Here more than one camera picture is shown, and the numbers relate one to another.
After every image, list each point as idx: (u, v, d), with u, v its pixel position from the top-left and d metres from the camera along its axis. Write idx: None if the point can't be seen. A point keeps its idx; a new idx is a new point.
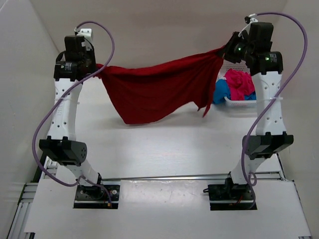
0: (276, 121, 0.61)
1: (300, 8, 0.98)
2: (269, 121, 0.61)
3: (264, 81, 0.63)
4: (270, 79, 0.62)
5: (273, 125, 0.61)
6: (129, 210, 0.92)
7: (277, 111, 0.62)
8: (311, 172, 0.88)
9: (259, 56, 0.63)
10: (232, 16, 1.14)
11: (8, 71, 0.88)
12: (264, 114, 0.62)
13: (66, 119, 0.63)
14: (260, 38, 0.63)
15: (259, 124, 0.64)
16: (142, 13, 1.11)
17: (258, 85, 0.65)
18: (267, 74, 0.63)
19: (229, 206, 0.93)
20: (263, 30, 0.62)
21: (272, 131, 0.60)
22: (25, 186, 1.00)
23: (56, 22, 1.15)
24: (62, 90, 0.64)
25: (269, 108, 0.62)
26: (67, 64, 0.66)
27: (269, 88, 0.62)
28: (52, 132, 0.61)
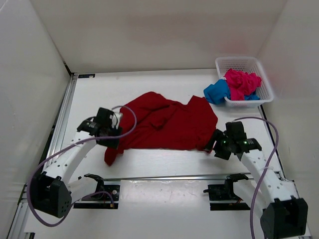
0: (278, 187, 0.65)
1: (301, 8, 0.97)
2: (272, 187, 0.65)
3: (250, 157, 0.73)
4: (256, 155, 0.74)
5: (278, 192, 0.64)
6: (130, 210, 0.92)
7: (274, 179, 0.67)
8: (311, 172, 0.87)
9: (239, 142, 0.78)
10: (232, 17, 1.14)
11: (7, 71, 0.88)
12: (265, 182, 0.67)
13: (68, 162, 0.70)
14: (236, 129, 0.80)
15: (266, 197, 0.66)
16: (142, 13, 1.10)
17: (247, 162, 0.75)
18: (251, 153, 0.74)
19: (228, 206, 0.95)
20: (237, 126, 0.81)
21: (280, 198, 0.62)
22: (25, 186, 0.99)
23: (55, 22, 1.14)
24: (78, 138, 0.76)
25: (266, 175, 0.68)
26: (92, 124, 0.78)
27: (257, 162, 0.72)
28: (49, 169, 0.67)
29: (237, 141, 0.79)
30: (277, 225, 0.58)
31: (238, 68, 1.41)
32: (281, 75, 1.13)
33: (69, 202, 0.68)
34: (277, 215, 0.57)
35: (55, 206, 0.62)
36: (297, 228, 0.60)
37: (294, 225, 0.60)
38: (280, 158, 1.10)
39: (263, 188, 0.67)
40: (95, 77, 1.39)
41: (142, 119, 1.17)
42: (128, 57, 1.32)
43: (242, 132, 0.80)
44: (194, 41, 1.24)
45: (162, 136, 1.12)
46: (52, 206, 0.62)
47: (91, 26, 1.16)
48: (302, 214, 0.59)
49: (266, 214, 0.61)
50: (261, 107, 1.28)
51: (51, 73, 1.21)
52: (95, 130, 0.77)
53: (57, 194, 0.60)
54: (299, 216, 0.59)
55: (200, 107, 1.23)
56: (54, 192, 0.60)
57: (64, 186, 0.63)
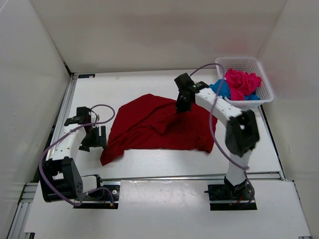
0: (230, 108, 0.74)
1: (301, 9, 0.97)
2: (226, 109, 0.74)
3: (202, 95, 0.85)
4: (206, 93, 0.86)
5: (230, 111, 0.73)
6: (130, 210, 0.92)
7: (226, 104, 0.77)
8: (311, 172, 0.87)
9: (191, 87, 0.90)
10: (232, 17, 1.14)
11: (8, 72, 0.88)
12: (220, 109, 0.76)
13: (69, 145, 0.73)
14: (184, 80, 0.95)
15: (223, 119, 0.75)
16: (142, 13, 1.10)
17: (202, 101, 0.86)
18: (201, 92, 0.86)
19: (229, 206, 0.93)
20: (185, 77, 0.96)
21: (233, 115, 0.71)
22: (25, 186, 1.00)
23: (55, 22, 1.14)
24: (70, 129, 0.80)
25: (218, 103, 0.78)
26: (76, 117, 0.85)
27: (208, 96, 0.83)
28: (55, 155, 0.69)
29: (188, 87, 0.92)
30: (237, 140, 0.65)
31: (238, 68, 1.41)
32: (280, 75, 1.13)
33: (80, 183, 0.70)
34: (235, 130, 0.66)
35: (70, 188, 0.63)
36: (254, 138, 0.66)
37: (252, 133, 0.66)
38: (280, 158, 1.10)
39: (219, 113, 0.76)
40: (96, 77, 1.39)
41: (140, 119, 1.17)
42: (128, 57, 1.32)
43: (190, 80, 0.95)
44: (194, 41, 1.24)
45: (161, 137, 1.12)
46: (67, 189, 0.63)
47: (91, 27, 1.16)
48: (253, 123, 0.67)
49: (229, 137, 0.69)
50: (261, 107, 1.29)
51: (50, 73, 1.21)
52: (82, 118, 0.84)
53: (70, 174, 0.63)
54: (251, 124, 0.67)
55: (200, 109, 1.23)
56: (68, 172, 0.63)
57: (75, 167, 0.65)
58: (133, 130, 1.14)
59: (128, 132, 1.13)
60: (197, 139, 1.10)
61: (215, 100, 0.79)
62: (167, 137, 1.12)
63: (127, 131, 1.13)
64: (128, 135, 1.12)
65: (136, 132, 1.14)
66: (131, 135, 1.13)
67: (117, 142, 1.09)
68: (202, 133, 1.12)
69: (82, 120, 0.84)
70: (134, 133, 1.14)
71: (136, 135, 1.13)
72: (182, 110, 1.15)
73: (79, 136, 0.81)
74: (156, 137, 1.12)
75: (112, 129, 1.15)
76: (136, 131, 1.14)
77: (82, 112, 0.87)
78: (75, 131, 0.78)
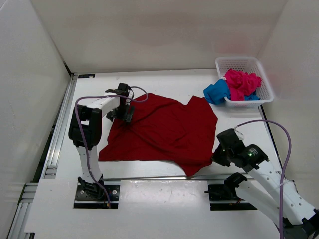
0: (300, 203, 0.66)
1: (301, 9, 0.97)
2: (295, 205, 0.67)
3: (263, 174, 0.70)
4: (266, 169, 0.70)
5: (301, 209, 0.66)
6: (130, 210, 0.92)
7: (292, 193, 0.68)
8: (311, 172, 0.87)
9: (243, 154, 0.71)
10: (232, 16, 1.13)
11: (8, 72, 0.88)
12: (287, 202, 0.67)
13: (103, 103, 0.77)
14: (231, 141, 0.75)
15: (289, 214, 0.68)
16: (142, 13, 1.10)
17: (259, 179, 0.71)
18: (261, 168, 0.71)
19: (229, 206, 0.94)
20: (233, 137, 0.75)
21: (305, 216, 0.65)
22: (25, 186, 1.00)
23: (55, 22, 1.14)
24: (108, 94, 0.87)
25: (284, 193, 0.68)
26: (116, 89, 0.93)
27: (270, 178, 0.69)
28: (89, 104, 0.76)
29: (239, 154, 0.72)
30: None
31: (239, 68, 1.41)
32: (280, 75, 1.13)
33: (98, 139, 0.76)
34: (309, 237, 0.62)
35: (89, 134, 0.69)
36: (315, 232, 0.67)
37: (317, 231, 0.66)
38: (281, 158, 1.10)
39: (284, 205, 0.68)
40: (95, 77, 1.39)
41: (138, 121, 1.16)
42: (128, 57, 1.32)
43: (239, 142, 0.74)
44: (194, 41, 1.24)
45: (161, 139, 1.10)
46: (87, 133, 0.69)
47: (91, 27, 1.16)
48: None
49: (293, 233, 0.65)
50: (261, 107, 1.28)
51: (51, 73, 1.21)
52: (120, 92, 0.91)
53: (95, 121, 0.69)
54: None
55: (199, 109, 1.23)
56: (94, 118, 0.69)
57: (100, 118, 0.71)
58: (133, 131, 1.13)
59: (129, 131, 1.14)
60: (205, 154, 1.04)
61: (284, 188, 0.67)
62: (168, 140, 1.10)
63: (129, 130, 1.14)
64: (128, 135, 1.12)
65: (136, 133, 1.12)
66: (129, 137, 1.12)
67: (117, 145, 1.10)
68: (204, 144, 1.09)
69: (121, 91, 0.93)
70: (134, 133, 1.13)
71: (136, 135, 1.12)
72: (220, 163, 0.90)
73: (113, 103, 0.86)
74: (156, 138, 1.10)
75: (112, 128, 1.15)
76: (137, 131, 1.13)
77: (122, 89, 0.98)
78: (112, 97, 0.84)
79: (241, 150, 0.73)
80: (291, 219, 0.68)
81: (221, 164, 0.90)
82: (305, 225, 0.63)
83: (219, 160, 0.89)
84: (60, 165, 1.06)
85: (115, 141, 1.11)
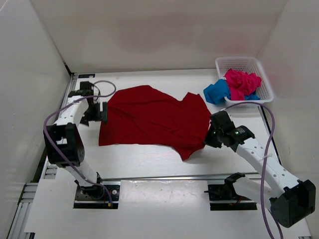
0: (283, 175, 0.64)
1: (301, 9, 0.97)
2: (278, 176, 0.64)
3: (247, 148, 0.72)
4: (252, 145, 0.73)
5: (284, 179, 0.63)
6: (130, 210, 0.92)
7: (277, 166, 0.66)
8: (311, 172, 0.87)
9: (231, 132, 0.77)
10: (232, 17, 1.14)
11: (8, 73, 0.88)
12: (270, 173, 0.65)
13: (72, 114, 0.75)
14: (223, 120, 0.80)
15: (273, 187, 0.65)
16: (142, 13, 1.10)
17: (245, 154, 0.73)
18: (246, 143, 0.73)
19: (229, 206, 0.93)
20: (223, 116, 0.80)
21: (288, 185, 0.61)
22: (25, 186, 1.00)
23: (55, 22, 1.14)
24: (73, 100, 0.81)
25: (267, 165, 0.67)
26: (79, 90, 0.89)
27: (255, 151, 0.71)
28: (59, 121, 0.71)
29: (228, 132, 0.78)
30: (290, 213, 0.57)
31: (238, 68, 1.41)
32: (280, 75, 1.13)
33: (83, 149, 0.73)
34: (291, 204, 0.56)
35: (73, 152, 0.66)
36: (307, 209, 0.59)
37: (308, 208, 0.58)
38: (281, 158, 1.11)
39: (268, 178, 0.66)
40: (95, 77, 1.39)
41: (133, 102, 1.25)
42: (128, 57, 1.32)
43: (230, 121, 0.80)
44: (194, 41, 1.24)
45: (155, 126, 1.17)
46: (70, 153, 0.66)
47: (91, 27, 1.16)
48: (312, 196, 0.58)
49: (278, 205, 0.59)
50: (261, 107, 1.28)
51: (50, 73, 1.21)
52: (85, 92, 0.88)
53: (71, 136, 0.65)
54: (309, 197, 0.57)
55: (195, 105, 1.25)
56: (71, 135, 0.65)
57: (76, 131, 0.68)
58: (129, 117, 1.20)
59: (126, 117, 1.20)
60: (199, 139, 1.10)
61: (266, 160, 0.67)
62: (162, 130, 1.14)
63: (125, 115, 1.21)
64: (125, 120, 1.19)
65: (132, 119, 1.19)
66: (125, 123, 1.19)
67: (114, 129, 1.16)
68: (200, 132, 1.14)
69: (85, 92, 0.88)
70: (130, 119, 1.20)
71: (132, 121, 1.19)
72: (212, 145, 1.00)
73: (82, 108, 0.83)
74: (151, 123, 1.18)
75: (110, 114, 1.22)
76: (132, 118, 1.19)
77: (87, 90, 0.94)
78: (79, 101, 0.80)
79: (231, 129, 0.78)
80: (277, 194, 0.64)
81: (212, 146, 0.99)
82: (286, 191, 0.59)
83: (211, 142, 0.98)
84: None
85: (111, 125, 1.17)
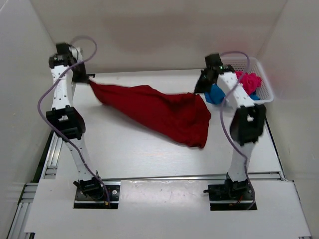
0: (245, 98, 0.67)
1: (301, 9, 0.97)
2: (240, 98, 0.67)
3: (224, 78, 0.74)
4: (230, 76, 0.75)
5: (244, 100, 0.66)
6: (130, 210, 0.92)
7: (242, 92, 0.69)
8: (311, 172, 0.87)
9: (216, 67, 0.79)
10: (232, 17, 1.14)
11: (8, 73, 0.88)
12: (234, 95, 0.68)
13: (66, 93, 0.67)
14: (213, 60, 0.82)
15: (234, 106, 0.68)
16: (142, 13, 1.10)
17: (223, 85, 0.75)
18: (225, 74, 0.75)
19: (229, 206, 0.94)
20: (214, 57, 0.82)
21: (245, 104, 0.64)
22: (25, 186, 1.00)
23: (55, 22, 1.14)
24: (58, 73, 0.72)
25: (236, 91, 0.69)
26: (59, 57, 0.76)
27: (229, 81, 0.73)
28: (54, 104, 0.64)
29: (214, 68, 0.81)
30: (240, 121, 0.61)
31: (238, 68, 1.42)
32: (280, 75, 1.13)
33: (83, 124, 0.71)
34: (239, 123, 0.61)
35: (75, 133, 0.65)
36: (256, 129, 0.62)
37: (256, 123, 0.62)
38: (281, 158, 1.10)
39: (233, 101, 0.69)
40: (96, 77, 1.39)
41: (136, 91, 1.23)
42: (128, 58, 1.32)
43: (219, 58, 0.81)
44: (194, 41, 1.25)
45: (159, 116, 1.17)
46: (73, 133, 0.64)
47: (91, 27, 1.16)
48: (261, 118, 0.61)
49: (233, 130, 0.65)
50: None
51: (50, 73, 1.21)
52: (66, 57, 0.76)
53: (76, 120, 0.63)
54: (259, 119, 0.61)
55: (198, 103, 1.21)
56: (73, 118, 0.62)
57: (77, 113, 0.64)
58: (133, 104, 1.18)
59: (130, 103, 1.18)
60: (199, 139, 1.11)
61: (235, 86, 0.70)
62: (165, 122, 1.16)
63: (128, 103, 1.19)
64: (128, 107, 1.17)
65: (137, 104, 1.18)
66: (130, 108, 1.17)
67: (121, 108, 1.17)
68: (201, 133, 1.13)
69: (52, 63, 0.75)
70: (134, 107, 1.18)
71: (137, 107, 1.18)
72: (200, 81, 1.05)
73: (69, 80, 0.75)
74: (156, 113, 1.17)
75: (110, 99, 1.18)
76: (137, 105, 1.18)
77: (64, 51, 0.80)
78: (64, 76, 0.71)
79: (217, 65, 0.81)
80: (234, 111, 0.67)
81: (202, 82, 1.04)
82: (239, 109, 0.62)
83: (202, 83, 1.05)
84: (60, 165, 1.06)
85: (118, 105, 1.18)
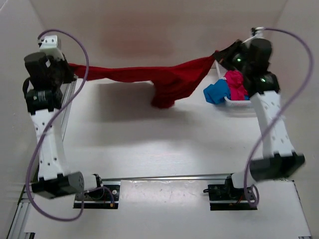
0: (282, 140, 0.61)
1: (301, 9, 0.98)
2: (276, 140, 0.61)
3: (263, 101, 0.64)
4: (270, 99, 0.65)
5: (280, 145, 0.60)
6: (130, 210, 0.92)
7: (281, 130, 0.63)
8: (311, 171, 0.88)
9: (256, 78, 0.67)
10: (232, 16, 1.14)
11: (8, 72, 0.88)
12: (270, 133, 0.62)
13: (55, 155, 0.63)
14: (259, 60, 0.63)
15: (265, 146, 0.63)
16: (142, 12, 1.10)
17: (257, 105, 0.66)
18: (266, 95, 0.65)
19: (229, 206, 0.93)
20: (263, 58, 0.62)
21: (281, 151, 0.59)
22: (25, 186, 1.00)
23: (56, 22, 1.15)
24: (42, 124, 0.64)
25: (274, 127, 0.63)
26: (40, 95, 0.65)
27: (268, 108, 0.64)
28: (44, 172, 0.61)
29: (252, 76, 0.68)
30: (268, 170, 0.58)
31: None
32: (280, 75, 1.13)
33: (80, 175, 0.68)
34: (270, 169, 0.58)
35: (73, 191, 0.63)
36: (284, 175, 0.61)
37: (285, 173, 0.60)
38: None
39: (265, 139, 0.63)
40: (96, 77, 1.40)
41: None
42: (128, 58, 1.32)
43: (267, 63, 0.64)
44: (194, 41, 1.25)
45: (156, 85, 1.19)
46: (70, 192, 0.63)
47: (91, 27, 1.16)
48: (294, 168, 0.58)
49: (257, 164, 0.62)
50: None
51: None
52: (49, 98, 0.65)
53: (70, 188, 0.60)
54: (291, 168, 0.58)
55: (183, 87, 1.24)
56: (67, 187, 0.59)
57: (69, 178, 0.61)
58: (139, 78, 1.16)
59: None
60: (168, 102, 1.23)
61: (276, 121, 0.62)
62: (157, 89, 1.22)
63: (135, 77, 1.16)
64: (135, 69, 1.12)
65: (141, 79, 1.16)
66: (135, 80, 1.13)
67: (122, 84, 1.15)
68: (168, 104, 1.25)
69: (32, 108, 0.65)
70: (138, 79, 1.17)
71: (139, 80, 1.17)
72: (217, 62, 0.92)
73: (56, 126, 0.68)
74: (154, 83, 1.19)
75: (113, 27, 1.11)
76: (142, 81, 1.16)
77: (33, 67, 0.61)
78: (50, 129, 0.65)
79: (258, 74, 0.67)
80: (264, 153, 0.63)
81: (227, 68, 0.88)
82: (273, 157, 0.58)
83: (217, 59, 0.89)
84: None
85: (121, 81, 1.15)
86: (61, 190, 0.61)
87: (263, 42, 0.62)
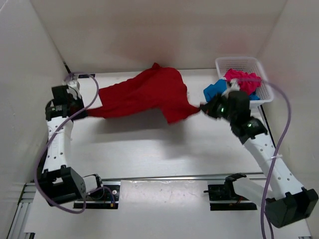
0: (288, 179, 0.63)
1: (301, 9, 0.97)
2: (282, 179, 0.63)
3: (257, 144, 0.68)
4: (263, 141, 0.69)
5: (288, 184, 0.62)
6: (130, 210, 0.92)
7: (283, 168, 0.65)
8: (311, 172, 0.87)
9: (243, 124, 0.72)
10: (232, 17, 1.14)
11: (8, 73, 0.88)
12: (274, 175, 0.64)
13: (62, 150, 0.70)
14: (242, 107, 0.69)
15: (274, 189, 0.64)
16: (142, 12, 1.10)
17: (252, 149, 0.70)
18: (257, 139, 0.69)
19: (229, 206, 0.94)
20: (242, 103, 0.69)
21: (292, 191, 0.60)
22: (25, 186, 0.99)
23: (55, 22, 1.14)
24: (55, 126, 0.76)
25: (275, 166, 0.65)
26: (58, 107, 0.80)
27: (264, 149, 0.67)
28: (50, 166, 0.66)
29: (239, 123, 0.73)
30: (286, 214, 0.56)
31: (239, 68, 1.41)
32: (280, 75, 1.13)
33: (82, 181, 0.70)
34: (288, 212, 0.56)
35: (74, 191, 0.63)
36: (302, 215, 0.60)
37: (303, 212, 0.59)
38: None
39: (272, 180, 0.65)
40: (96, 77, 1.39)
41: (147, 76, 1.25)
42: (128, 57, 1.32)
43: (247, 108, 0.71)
44: (194, 41, 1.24)
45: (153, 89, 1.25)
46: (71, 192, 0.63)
47: (91, 27, 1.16)
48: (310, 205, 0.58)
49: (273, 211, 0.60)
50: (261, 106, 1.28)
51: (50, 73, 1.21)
52: (65, 108, 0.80)
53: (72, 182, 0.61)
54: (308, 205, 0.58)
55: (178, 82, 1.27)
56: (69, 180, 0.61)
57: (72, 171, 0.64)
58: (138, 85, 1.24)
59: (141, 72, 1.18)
60: None
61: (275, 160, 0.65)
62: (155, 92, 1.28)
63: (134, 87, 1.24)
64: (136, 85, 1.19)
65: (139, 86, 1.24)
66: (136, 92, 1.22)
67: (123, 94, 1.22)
68: None
69: (49, 115, 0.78)
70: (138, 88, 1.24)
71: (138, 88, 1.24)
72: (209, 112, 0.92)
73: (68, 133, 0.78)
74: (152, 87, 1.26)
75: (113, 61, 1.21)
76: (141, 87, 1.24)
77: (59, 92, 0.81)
78: (62, 129, 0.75)
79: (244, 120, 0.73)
80: (275, 195, 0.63)
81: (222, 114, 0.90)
82: (287, 197, 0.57)
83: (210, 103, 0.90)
84: None
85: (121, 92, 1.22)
86: (62, 189, 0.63)
87: (239, 94, 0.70)
